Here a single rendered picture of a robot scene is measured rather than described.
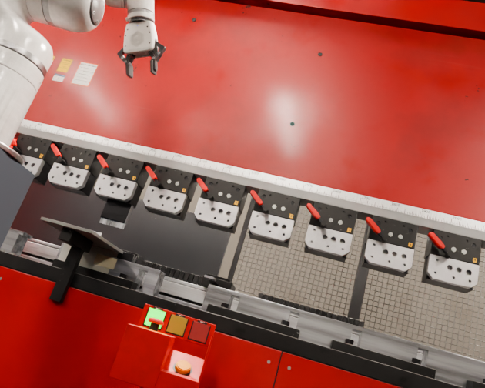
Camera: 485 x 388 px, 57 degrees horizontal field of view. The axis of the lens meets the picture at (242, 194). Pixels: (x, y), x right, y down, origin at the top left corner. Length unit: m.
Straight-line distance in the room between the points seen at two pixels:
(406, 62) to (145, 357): 1.41
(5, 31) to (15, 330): 0.96
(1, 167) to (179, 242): 1.37
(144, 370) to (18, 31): 0.75
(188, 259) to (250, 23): 1.08
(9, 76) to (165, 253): 1.38
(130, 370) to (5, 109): 0.61
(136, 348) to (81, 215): 1.36
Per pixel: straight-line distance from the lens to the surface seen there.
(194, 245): 2.15
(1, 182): 0.92
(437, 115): 1.80
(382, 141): 1.71
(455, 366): 1.57
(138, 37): 1.51
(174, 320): 1.26
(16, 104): 0.96
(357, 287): 2.30
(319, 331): 1.50
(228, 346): 1.39
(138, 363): 1.12
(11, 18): 1.02
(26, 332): 1.61
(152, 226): 2.23
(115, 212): 1.73
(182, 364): 1.17
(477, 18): 2.08
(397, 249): 1.56
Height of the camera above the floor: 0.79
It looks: 19 degrees up
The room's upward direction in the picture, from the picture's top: 17 degrees clockwise
